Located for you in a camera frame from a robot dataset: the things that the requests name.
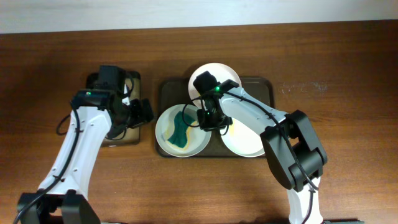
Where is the large brown serving tray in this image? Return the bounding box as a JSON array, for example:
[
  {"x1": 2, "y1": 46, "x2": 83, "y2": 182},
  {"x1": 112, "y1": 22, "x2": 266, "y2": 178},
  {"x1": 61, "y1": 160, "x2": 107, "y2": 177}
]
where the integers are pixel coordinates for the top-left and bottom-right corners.
[{"x1": 157, "y1": 77, "x2": 274, "y2": 159}]

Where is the light blue plate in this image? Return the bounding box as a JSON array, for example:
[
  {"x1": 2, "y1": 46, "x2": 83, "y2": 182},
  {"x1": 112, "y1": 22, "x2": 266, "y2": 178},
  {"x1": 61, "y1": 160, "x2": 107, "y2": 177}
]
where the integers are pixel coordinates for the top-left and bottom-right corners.
[{"x1": 155, "y1": 104, "x2": 211, "y2": 157}]

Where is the light green plate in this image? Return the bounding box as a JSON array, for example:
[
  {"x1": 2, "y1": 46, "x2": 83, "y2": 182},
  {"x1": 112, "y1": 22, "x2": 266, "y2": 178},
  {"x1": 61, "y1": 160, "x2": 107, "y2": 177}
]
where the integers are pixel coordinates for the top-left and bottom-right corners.
[{"x1": 221, "y1": 118, "x2": 265, "y2": 157}]

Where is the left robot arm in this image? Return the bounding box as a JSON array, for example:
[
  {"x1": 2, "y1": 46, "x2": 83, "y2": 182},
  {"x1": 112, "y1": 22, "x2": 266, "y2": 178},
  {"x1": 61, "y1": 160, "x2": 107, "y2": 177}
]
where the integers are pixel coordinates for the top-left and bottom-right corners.
[{"x1": 14, "y1": 67, "x2": 154, "y2": 223}]

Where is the green yellow sponge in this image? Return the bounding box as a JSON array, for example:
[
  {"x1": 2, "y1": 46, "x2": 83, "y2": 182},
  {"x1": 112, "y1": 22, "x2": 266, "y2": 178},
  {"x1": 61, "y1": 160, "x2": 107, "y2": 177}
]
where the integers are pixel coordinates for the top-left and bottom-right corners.
[{"x1": 166, "y1": 111, "x2": 198, "y2": 151}]

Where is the small black water tray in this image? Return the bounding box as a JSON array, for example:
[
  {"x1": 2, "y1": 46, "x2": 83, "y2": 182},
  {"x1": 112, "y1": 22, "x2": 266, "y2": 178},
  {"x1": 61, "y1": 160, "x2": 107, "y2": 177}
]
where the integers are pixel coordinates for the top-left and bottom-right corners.
[{"x1": 86, "y1": 71, "x2": 141, "y2": 147}]

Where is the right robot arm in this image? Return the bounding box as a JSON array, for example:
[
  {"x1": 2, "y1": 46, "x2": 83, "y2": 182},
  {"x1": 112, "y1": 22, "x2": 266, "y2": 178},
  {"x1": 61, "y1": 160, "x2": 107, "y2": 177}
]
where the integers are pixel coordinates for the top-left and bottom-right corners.
[{"x1": 198, "y1": 85, "x2": 328, "y2": 223}]

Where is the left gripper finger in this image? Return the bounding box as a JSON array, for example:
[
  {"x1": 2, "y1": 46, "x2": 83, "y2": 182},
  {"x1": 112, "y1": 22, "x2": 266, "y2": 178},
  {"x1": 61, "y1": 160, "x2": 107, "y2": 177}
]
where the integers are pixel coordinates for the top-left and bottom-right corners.
[
  {"x1": 129, "y1": 99, "x2": 145, "y2": 128},
  {"x1": 142, "y1": 98, "x2": 154, "y2": 122}
]

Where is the pinkish white plate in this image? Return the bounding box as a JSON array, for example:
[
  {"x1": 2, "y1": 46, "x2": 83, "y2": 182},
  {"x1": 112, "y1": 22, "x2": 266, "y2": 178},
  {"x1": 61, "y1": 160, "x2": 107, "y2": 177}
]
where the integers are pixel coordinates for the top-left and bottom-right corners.
[{"x1": 188, "y1": 63, "x2": 242, "y2": 100}]

